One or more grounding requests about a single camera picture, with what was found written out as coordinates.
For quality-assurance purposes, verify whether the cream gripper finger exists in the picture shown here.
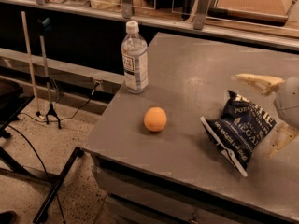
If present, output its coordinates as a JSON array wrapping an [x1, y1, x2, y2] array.
[[231, 73, 284, 96], [269, 122, 299, 158]]

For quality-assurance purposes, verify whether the blue potato chip bag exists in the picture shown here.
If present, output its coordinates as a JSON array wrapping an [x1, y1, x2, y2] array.
[[200, 91, 277, 177]]

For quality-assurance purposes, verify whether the orange ball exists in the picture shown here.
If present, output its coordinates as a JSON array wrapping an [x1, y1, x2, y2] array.
[[144, 107, 167, 132]]

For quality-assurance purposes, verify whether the clear plastic water bottle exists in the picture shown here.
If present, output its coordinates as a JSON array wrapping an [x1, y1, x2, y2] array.
[[121, 21, 149, 94]]

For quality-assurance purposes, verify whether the grey drawer cabinet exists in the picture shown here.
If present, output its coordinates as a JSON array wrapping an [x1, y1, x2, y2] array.
[[92, 154, 298, 224]]

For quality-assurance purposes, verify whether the grey pole on tripod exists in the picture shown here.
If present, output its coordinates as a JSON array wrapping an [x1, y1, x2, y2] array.
[[37, 18, 61, 128]]

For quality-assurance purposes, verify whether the white pole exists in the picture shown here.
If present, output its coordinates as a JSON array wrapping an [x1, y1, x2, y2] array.
[[21, 11, 44, 120]]

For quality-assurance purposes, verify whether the metal shelf rail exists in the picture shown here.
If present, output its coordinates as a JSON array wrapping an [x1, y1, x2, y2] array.
[[0, 0, 299, 52]]

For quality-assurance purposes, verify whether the black cable on floor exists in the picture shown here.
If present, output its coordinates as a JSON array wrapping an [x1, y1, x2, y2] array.
[[6, 79, 102, 224]]

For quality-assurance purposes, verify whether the black metal stand frame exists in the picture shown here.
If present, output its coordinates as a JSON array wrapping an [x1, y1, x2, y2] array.
[[0, 79, 85, 224]]

